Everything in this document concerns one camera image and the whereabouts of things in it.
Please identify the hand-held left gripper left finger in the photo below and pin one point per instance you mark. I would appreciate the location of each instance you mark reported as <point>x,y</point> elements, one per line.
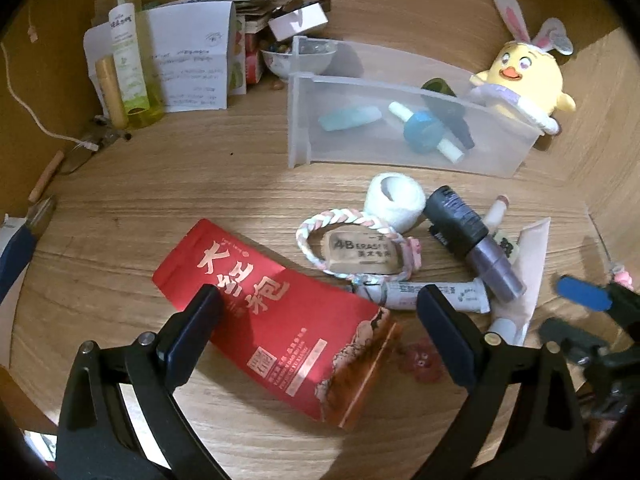
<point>186,342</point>

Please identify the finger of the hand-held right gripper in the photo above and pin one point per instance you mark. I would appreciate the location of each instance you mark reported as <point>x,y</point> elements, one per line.
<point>582,292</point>
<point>570,337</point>

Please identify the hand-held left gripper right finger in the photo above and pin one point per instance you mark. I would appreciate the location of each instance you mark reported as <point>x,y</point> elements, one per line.
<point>445,342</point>

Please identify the white printed tube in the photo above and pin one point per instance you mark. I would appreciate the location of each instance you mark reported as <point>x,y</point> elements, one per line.
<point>400,292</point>

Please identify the red tea packet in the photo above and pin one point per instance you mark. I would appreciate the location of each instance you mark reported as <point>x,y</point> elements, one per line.
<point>280,330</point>

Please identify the clear plastic storage bin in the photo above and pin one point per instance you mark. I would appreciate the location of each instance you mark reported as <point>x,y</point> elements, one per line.
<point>360,140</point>

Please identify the red gummy figure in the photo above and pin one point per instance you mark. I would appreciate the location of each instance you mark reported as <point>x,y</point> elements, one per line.
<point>422,360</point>

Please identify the tan eraser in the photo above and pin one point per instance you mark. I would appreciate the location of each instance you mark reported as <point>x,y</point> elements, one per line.
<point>362,252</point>

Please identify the black purple cosmetic bottle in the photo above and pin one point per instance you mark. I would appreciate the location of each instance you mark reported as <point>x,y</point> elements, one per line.
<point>460,220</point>

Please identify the white bandage roll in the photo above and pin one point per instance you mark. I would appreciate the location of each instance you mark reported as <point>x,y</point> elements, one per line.
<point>400,205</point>

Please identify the blue white box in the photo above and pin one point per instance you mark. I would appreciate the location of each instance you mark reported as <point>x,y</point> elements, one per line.
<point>12,260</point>

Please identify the clear plastic piece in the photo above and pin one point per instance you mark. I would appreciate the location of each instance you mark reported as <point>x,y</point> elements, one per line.
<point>42,212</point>

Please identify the wooden stick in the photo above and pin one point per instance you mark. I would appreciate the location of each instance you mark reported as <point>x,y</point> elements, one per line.
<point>46,176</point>

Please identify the eyeglasses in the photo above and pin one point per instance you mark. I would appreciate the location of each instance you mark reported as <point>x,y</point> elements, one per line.
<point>95,142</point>

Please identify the yellow chick plush toy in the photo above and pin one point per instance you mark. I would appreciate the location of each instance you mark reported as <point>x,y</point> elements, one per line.
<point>525,80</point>

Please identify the dark green bottle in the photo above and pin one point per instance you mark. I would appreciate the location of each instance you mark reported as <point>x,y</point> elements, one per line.
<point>452,110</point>

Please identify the light blue tube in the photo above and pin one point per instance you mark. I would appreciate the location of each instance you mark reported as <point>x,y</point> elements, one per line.
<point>347,118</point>

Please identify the yellow tube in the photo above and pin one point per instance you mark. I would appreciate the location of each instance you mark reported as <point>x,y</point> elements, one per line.
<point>111,95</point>

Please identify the white folded paper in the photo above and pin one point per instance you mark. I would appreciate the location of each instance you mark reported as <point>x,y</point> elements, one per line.
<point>190,60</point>

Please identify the green spray bottle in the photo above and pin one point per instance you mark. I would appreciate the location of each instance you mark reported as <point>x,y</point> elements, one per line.
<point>127,60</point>

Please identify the colourful printed box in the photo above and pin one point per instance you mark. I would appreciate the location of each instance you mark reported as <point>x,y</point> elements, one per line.
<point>250,60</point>

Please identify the white bowl with beads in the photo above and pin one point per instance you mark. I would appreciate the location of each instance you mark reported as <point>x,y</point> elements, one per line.
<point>280,62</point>

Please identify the small white box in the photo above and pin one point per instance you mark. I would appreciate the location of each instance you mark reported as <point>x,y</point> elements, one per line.
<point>295,22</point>

